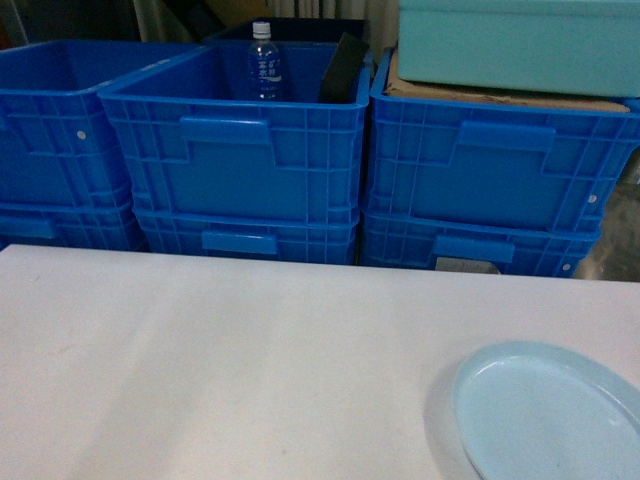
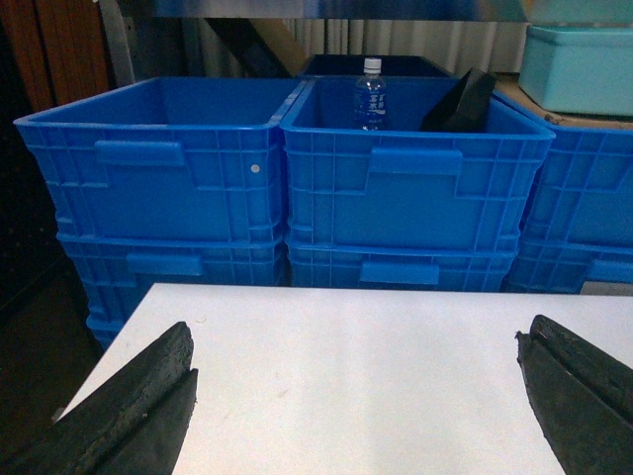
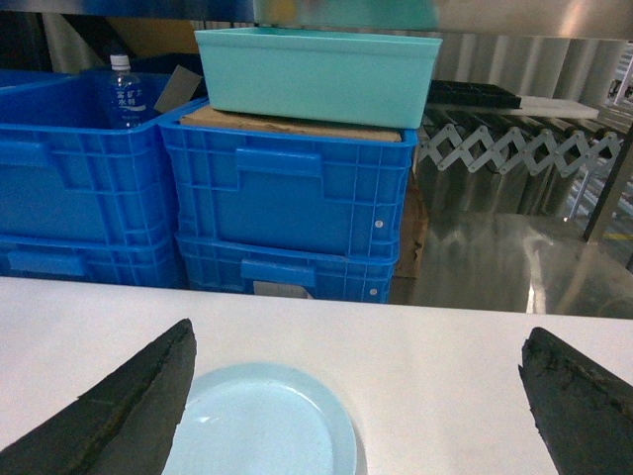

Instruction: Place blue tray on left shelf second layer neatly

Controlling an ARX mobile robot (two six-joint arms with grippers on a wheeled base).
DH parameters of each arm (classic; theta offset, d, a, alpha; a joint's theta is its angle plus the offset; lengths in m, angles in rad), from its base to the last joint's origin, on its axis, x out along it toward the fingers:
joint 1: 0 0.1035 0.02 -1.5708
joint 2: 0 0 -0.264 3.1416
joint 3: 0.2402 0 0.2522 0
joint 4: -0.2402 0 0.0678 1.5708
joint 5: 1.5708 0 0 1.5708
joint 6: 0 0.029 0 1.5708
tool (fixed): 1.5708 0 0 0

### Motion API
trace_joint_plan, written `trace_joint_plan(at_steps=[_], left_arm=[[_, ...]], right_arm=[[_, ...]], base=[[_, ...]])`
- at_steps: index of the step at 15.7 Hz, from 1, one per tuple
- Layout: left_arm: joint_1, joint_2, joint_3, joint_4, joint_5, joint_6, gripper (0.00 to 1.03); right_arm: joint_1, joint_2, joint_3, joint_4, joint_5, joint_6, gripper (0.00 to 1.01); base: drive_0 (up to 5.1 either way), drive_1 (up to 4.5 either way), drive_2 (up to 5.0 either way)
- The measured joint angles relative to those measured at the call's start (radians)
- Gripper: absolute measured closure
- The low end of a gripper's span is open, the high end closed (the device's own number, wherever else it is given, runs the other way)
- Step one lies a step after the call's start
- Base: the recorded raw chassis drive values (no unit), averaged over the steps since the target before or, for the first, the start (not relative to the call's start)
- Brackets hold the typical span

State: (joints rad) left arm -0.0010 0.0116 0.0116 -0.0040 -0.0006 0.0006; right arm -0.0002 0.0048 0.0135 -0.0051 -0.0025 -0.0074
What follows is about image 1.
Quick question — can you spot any light blue oval tray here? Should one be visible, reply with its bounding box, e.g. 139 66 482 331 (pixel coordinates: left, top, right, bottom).
452 341 639 479

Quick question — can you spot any blue crate bottom right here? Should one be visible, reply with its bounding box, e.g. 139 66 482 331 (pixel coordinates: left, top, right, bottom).
360 212 600 278

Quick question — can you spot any blue crate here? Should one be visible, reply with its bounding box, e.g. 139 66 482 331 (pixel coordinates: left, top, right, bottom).
363 49 639 235
99 41 371 226
133 206 359 265
360 212 600 278
1 40 193 209
1 203 148 251

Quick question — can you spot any blue crate bottom middle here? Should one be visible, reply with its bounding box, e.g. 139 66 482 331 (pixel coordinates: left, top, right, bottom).
133 206 359 265

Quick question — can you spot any black flat panel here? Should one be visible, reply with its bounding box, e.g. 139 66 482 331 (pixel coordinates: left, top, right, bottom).
318 32 369 104

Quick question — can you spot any blue crate top middle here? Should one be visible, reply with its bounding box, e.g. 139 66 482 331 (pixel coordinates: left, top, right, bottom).
99 41 371 226

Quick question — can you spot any brown cardboard sheet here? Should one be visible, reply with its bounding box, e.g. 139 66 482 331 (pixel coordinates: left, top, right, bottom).
382 50 632 113

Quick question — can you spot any clear water bottle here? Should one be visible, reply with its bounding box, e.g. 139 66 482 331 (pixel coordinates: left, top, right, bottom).
247 21 283 101

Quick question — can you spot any blue crate top right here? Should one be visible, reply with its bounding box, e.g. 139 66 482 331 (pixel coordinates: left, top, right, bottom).
363 49 639 235

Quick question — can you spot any blue crate bottom left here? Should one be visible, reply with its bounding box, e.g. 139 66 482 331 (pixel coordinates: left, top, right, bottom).
1 203 148 251

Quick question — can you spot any blue crate top left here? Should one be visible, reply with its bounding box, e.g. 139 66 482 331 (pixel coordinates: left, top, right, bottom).
1 40 193 209

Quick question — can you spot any teal plastic box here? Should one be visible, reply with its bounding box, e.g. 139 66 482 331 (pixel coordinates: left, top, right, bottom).
398 1 639 98

